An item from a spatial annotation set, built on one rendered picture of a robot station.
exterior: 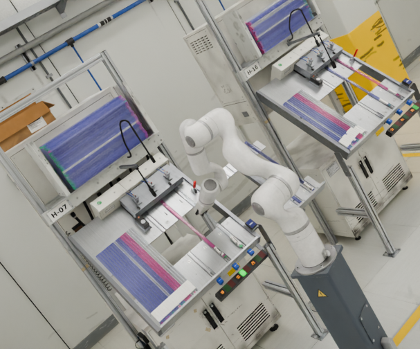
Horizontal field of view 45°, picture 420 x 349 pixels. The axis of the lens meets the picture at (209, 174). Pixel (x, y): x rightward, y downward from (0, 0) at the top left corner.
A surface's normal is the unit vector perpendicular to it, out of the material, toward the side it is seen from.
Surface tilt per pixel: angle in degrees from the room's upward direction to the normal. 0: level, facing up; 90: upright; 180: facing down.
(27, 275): 90
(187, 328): 90
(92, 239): 43
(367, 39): 90
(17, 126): 80
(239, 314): 90
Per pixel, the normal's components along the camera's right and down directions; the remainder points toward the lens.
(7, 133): 0.44, -0.17
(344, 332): -0.50, 0.54
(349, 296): 0.70, -0.20
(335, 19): -0.71, 0.58
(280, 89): -0.01, -0.58
